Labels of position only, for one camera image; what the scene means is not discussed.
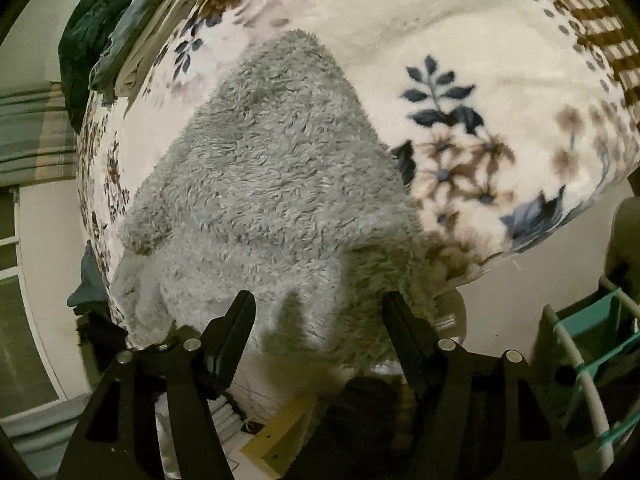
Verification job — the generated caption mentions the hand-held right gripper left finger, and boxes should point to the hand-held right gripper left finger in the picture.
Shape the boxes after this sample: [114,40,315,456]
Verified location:
[57,290,257,480]

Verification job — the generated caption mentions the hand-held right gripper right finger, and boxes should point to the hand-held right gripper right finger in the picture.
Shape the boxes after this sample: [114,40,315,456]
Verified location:
[382,291,583,480]

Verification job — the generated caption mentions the grey fluffy towel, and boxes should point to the grey fluffy towel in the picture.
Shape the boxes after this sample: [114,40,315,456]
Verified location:
[107,29,441,376]

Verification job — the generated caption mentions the folded beige pants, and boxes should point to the folded beige pants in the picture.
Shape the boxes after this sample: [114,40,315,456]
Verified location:
[117,0,202,97]

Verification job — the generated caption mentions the yellow wooden plank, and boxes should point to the yellow wooden plank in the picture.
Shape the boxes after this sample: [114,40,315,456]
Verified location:
[240,395,321,468]

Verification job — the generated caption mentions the dark teal folded cloth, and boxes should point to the dark teal folded cloth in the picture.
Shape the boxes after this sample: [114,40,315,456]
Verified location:
[67,240,112,317]

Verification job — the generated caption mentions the teal and white rack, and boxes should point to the teal and white rack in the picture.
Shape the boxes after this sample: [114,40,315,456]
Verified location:
[540,275,640,468]

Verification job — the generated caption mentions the window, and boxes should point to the window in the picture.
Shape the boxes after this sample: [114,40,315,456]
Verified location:
[0,187,68,418]

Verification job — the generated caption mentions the green striped curtain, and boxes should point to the green striped curtain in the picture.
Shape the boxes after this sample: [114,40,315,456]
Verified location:
[0,80,79,187]

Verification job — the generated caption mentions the floral blanket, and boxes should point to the floral blanket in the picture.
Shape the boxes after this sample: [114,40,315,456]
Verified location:
[75,0,640,348]

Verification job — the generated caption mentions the folded blue jeans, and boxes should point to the folded blue jeans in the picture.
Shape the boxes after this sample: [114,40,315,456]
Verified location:
[89,0,196,98]

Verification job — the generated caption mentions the dark green blanket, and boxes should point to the dark green blanket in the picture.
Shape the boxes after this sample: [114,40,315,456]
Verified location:
[57,0,151,133]

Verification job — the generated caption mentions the brown checkered bedsheet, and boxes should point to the brown checkered bedsheet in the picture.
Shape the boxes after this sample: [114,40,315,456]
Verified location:
[530,0,640,126]

